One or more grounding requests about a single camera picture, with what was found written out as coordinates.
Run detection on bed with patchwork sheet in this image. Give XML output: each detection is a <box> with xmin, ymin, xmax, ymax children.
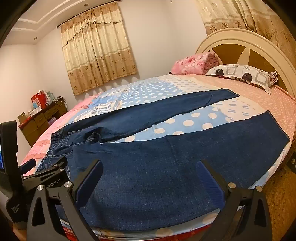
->
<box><xmin>20</xmin><ymin>74</ymin><xmax>296</xmax><ymax>241</ymax></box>

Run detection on wooden dresser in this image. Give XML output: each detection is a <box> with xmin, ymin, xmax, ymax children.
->
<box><xmin>18</xmin><ymin>97</ymin><xmax>68</xmax><ymax>147</ymax></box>

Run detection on dark blue denim jeans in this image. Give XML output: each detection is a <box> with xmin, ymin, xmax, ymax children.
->
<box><xmin>37</xmin><ymin>89</ymin><xmax>290</xmax><ymax>229</ymax></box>

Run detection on pink floral pillow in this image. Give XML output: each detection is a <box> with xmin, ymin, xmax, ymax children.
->
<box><xmin>171</xmin><ymin>52</ymin><xmax>220</xmax><ymax>76</ymax></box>

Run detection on white circle-patterned pillow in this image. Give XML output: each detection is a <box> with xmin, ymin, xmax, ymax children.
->
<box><xmin>205</xmin><ymin>64</ymin><xmax>278</xmax><ymax>94</ymax></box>

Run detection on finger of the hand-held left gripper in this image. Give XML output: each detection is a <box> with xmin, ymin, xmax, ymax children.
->
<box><xmin>20</xmin><ymin>159</ymin><xmax>37</xmax><ymax>175</ymax></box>
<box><xmin>21</xmin><ymin>157</ymin><xmax>70</xmax><ymax>189</ymax></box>

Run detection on cream and brown headboard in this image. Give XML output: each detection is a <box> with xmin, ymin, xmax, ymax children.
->
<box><xmin>195</xmin><ymin>28</ymin><xmax>296</xmax><ymax>100</ymax></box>

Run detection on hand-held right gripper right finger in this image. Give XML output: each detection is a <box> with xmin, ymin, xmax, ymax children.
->
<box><xmin>196</xmin><ymin>160</ymin><xmax>273</xmax><ymax>241</ymax></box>

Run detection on beige floral curtain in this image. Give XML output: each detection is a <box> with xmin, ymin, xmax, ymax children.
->
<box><xmin>196</xmin><ymin>0</ymin><xmax>296</xmax><ymax>77</ymax></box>

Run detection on red gift bag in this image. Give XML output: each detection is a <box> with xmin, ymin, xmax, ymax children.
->
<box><xmin>31</xmin><ymin>91</ymin><xmax>48</xmax><ymax>109</ymax></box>

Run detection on beige patterned window curtain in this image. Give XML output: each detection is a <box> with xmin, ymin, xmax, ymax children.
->
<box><xmin>60</xmin><ymin>2</ymin><xmax>139</xmax><ymax>96</ymax></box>

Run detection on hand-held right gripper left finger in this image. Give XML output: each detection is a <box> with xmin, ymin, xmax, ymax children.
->
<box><xmin>26</xmin><ymin>159</ymin><xmax>104</xmax><ymax>241</ymax></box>

